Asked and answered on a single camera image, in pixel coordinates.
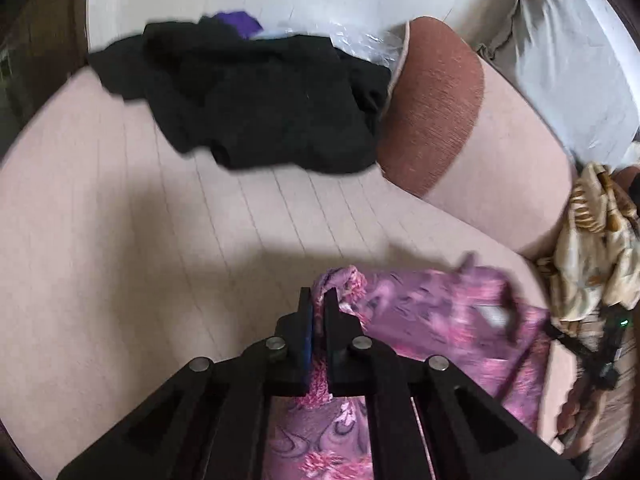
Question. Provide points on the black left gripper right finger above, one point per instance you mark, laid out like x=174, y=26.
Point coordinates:
x=428, y=420

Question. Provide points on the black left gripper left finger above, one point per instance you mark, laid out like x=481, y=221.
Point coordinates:
x=209, y=420

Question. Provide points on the purple floral garment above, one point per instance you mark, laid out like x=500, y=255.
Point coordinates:
x=470, y=315

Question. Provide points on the person's right hand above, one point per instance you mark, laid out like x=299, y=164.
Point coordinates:
x=569, y=414

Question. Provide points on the striped beige cushion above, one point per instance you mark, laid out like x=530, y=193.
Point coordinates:
x=617, y=418

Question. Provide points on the beige floral crumpled cloth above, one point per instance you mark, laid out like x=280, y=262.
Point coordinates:
x=595, y=262

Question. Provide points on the pink quilted sofa bed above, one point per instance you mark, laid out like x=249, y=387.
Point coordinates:
x=121, y=260

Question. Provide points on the small black cloth on armrest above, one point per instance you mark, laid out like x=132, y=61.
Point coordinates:
x=628, y=180

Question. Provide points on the black garment on bed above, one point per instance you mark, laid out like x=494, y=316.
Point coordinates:
x=253, y=103

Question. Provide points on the grey pillow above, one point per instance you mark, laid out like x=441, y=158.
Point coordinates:
x=574, y=61

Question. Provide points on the small purple cloth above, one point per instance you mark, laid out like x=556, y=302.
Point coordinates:
x=243, y=23

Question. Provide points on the wooden glass door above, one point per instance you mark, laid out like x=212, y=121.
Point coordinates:
x=43, y=43

